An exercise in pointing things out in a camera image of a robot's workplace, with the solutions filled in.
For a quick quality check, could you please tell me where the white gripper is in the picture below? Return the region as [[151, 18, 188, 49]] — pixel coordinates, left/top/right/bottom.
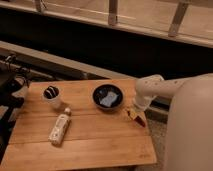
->
[[126, 95, 153, 120]]

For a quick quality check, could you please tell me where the red pepper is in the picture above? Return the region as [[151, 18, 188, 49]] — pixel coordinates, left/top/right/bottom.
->
[[129, 110, 146, 127]]

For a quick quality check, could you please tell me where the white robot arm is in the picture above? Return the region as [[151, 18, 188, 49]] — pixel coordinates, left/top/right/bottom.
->
[[130, 73, 213, 171]]

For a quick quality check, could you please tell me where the blue cloth in bowl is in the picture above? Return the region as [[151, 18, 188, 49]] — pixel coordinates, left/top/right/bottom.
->
[[100, 92, 118, 107]]

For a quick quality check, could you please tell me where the black bowl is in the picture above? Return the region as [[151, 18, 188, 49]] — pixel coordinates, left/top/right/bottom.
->
[[92, 84, 123, 111]]

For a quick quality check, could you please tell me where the white bottle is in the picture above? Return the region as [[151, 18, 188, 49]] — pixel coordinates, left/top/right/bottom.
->
[[49, 107, 71, 145]]

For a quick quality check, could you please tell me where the white cup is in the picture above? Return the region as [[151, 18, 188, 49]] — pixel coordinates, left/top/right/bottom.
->
[[43, 86, 62, 109]]

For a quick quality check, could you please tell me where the wooden railing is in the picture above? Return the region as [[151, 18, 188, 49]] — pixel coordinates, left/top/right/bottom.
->
[[0, 0, 213, 48]]

